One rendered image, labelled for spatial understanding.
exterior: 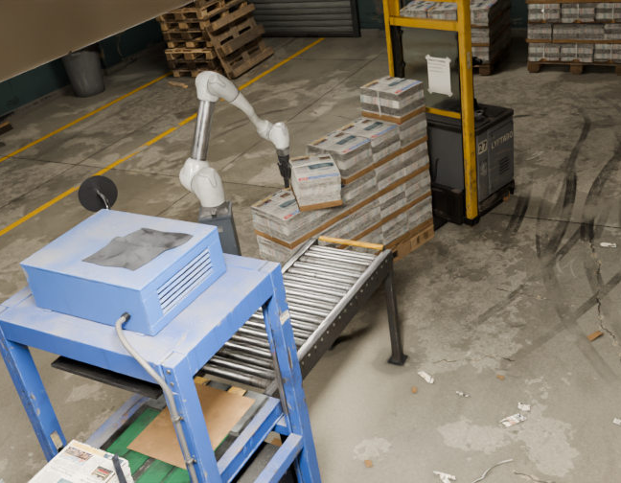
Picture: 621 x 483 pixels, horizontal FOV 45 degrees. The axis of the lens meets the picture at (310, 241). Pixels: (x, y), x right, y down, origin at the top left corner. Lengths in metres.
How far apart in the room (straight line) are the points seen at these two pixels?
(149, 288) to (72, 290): 0.36
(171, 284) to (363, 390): 2.18
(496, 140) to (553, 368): 2.18
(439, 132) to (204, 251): 3.67
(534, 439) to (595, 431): 0.33
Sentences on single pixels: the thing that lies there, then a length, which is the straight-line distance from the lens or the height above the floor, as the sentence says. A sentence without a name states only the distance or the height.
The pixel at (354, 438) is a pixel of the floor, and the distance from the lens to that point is 4.32.
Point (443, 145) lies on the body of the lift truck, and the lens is 6.19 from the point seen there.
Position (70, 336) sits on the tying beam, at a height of 1.55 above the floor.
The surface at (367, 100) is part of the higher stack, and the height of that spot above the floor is 1.20.
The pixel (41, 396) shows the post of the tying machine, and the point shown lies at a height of 1.12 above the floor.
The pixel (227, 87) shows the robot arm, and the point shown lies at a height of 1.73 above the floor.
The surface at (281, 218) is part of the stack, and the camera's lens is 4.84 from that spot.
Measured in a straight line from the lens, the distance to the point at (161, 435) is 3.41.
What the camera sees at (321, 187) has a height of 0.98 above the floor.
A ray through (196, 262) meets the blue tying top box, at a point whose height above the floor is 1.67.
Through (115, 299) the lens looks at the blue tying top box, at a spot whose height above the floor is 1.68.
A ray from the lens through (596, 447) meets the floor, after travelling 4.28.
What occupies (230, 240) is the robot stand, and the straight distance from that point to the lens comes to 4.71.
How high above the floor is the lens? 3.00
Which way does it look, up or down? 29 degrees down
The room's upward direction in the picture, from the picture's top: 9 degrees counter-clockwise
